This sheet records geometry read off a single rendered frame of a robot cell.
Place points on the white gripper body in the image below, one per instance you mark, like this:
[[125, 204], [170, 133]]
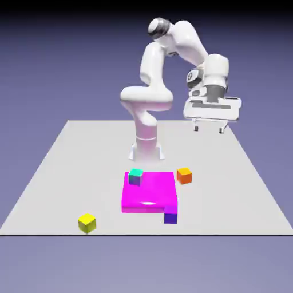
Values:
[[212, 112]]

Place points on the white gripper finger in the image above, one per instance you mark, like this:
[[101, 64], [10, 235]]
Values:
[[222, 127], [196, 125]]

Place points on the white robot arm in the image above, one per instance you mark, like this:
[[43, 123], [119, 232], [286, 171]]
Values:
[[148, 68]]

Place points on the small orange cube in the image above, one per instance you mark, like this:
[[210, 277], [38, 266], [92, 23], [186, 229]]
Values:
[[184, 175]]

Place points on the small teal cube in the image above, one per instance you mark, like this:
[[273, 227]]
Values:
[[135, 176]]

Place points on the small blue cube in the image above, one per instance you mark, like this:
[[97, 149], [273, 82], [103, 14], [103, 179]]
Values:
[[170, 216]]

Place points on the small yellow cube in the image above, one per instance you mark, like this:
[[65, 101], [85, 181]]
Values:
[[87, 223]]

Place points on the large magenta box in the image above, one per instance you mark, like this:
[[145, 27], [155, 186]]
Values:
[[150, 192]]

